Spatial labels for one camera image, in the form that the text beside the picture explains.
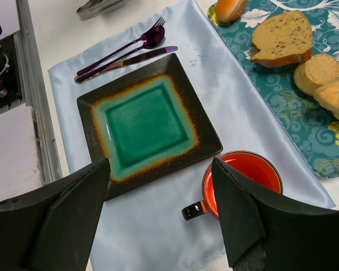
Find iridescent purple knife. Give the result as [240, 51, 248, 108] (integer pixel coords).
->
[74, 46, 178, 84]

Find white foam board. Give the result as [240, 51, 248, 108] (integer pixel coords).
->
[0, 104, 42, 202]

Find orange black mug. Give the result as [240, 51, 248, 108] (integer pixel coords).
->
[181, 151, 283, 221]

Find aluminium frame rail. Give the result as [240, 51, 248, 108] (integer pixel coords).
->
[15, 1, 63, 184]

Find purple fork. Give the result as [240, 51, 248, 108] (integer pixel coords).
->
[77, 17, 166, 76]

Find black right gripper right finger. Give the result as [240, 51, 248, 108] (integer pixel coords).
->
[212, 158, 339, 270]

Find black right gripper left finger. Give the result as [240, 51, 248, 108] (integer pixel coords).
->
[0, 158, 111, 270]

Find teal floral tray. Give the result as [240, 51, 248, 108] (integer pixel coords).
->
[207, 1, 339, 178]

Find light blue cloth napkin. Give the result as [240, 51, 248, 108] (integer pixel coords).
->
[49, 1, 334, 270]

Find purple spoon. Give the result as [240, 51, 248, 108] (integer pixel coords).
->
[74, 27, 166, 83]

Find square green black plate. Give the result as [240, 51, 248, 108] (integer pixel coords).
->
[77, 53, 223, 200]

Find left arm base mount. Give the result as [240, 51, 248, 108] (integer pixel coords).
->
[0, 25, 22, 109]

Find small round bread roll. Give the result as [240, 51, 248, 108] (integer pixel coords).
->
[293, 54, 339, 96]

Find metal serving tongs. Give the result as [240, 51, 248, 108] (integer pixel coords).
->
[76, 0, 127, 21]

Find brown bread slice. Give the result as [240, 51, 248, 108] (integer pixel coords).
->
[250, 10, 313, 68]

